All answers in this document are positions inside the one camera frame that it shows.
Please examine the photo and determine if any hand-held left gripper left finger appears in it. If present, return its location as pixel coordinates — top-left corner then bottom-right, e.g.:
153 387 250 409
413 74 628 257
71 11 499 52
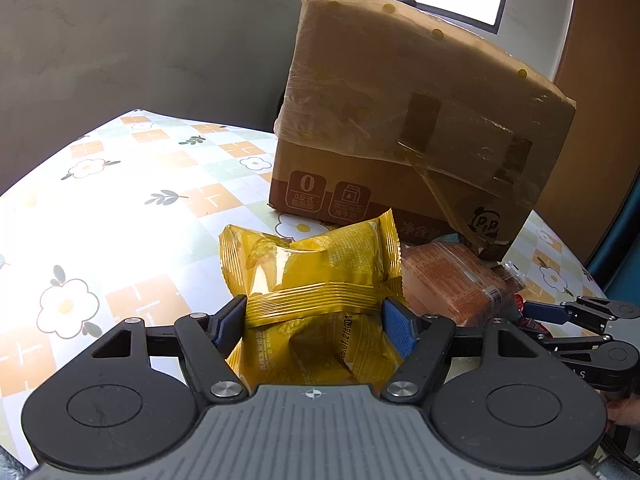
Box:
90 295 251 404

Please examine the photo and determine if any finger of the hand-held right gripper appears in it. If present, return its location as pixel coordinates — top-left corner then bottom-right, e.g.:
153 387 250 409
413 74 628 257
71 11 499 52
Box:
517 322 613 362
522 296 640 336

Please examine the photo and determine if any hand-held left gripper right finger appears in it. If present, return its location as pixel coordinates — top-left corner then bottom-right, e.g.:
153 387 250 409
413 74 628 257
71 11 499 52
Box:
380 297 542 404

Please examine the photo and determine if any small red snack packet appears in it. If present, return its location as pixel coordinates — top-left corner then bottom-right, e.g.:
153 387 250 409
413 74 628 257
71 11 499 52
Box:
514 294 548 333

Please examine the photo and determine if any orange corn chip bag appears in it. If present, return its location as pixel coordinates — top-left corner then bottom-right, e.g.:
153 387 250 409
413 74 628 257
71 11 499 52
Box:
400 241 526 328

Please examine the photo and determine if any yellow snack packet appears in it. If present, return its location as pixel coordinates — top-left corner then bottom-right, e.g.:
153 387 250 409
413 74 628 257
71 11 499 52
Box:
219 210 406 387

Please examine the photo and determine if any person's right hand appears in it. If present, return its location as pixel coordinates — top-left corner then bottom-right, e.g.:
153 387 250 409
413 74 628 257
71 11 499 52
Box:
605 394 640 429

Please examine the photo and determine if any blue padded panel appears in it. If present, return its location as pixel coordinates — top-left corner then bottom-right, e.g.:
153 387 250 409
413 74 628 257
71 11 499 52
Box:
584 180 640 292

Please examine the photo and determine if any checkered floral tablecloth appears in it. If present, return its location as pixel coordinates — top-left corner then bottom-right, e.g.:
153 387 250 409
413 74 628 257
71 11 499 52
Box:
0 107 608 411

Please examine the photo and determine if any taped cardboard box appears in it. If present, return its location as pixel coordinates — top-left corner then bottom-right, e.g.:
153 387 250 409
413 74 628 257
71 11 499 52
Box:
265 0 578 263

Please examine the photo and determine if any wooden board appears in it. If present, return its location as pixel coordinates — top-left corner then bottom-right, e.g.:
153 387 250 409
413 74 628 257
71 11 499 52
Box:
542 0 640 263

